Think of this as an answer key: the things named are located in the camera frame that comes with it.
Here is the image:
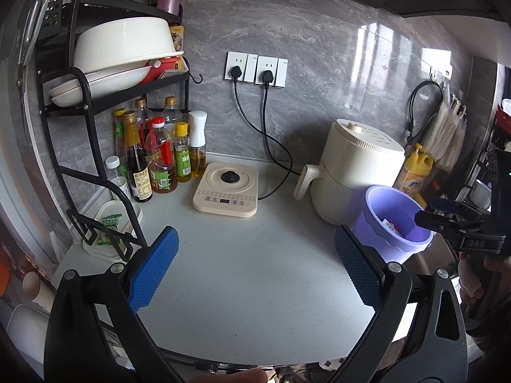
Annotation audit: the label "white-topped oil sprayer bottle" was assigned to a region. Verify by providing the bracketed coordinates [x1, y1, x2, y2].
[188, 110, 209, 179]

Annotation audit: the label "white plate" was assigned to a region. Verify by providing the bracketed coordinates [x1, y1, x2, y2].
[82, 65, 155, 90]
[49, 82, 120, 107]

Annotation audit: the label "large white bowl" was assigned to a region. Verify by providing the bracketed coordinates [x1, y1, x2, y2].
[73, 17, 185, 73]

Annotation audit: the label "person's right forearm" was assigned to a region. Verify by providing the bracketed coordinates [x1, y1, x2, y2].
[465, 303, 511, 354]

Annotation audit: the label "metal utensil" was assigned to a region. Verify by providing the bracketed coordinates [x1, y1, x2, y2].
[19, 0, 45, 65]

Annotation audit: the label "person's patterned clothing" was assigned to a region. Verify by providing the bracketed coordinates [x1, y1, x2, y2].
[277, 367, 324, 383]

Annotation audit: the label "yellow snack packet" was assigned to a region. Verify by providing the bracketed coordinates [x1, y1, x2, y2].
[168, 26, 187, 55]

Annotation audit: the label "black power cable with plug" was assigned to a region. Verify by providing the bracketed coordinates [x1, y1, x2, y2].
[257, 69, 296, 200]
[229, 66, 309, 176]

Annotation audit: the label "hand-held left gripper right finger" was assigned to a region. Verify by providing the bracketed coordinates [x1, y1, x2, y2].
[327, 225, 469, 383]

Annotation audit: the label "white mug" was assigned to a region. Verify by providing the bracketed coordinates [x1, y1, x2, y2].
[469, 179, 492, 211]

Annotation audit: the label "white hanging cloth bags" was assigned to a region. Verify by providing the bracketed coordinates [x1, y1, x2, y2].
[422, 91, 469, 173]

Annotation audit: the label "purple plastic bucket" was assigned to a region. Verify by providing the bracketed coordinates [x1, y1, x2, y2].
[351, 184, 434, 264]

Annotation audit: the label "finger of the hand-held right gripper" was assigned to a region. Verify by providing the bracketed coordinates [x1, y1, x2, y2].
[414, 210, 482, 241]
[428, 197, 490, 221]

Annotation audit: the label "red white carton piece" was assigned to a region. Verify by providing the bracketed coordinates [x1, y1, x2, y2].
[381, 217, 405, 235]

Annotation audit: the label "clear gold-capped bottle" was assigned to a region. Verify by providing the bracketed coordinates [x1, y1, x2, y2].
[162, 96, 184, 125]

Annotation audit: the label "white wall socket panel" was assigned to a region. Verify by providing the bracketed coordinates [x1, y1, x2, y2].
[255, 55, 288, 89]
[225, 50, 258, 85]

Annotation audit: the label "tall green label bottle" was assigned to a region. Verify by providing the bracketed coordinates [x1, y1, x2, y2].
[113, 107, 129, 178]

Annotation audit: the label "person's right hand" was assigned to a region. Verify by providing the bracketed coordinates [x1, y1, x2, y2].
[457, 252, 500, 306]

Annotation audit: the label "black perforated holder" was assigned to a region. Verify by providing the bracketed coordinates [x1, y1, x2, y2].
[42, 0, 67, 35]

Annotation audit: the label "yellow-capped green label bottle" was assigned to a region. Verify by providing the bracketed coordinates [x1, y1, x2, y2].
[173, 122, 193, 183]

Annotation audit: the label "clear wall hook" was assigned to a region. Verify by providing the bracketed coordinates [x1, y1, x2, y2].
[429, 65, 454, 81]

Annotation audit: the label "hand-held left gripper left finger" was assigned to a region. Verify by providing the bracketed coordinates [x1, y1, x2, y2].
[43, 227, 184, 383]

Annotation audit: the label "small clear white-capped bottle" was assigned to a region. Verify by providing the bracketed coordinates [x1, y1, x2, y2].
[104, 155, 132, 201]

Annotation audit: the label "yellow detergent pump bottle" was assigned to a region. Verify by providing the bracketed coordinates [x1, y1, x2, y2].
[393, 143, 434, 209]

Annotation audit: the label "cream air fryer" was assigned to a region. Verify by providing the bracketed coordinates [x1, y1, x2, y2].
[293, 118, 406, 226]

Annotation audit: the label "dark gold-capped bottle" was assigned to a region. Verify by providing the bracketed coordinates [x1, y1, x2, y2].
[134, 98, 151, 129]

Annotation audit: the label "black hanging cable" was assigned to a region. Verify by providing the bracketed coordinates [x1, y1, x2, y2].
[406, 80, 434, 145]

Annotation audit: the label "red-capped oil bottle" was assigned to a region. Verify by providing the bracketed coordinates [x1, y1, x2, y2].
[145, 116, 179, 194]

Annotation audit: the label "white tub green label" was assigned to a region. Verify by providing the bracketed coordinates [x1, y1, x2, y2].
[82, 200, 143, 260]

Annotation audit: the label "red and white container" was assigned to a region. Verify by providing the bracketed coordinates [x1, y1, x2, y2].
[146, 56, 189, 83]

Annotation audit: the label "paper cup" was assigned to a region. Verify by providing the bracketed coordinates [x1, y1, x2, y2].
[21, 271, 55, 312]

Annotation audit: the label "cream electric heating base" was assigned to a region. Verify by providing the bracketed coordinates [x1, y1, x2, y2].
[192, 162, 260, 218]

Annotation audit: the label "black metal shelf rack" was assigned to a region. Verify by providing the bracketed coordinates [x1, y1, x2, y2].
[18, 0, 204, 265]

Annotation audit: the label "dark soy sauce bottle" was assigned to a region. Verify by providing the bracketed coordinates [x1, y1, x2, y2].
[122, 110, 154, 204]

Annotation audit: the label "white plastic container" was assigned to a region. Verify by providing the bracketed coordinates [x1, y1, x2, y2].
[7, 304, 51, 364]

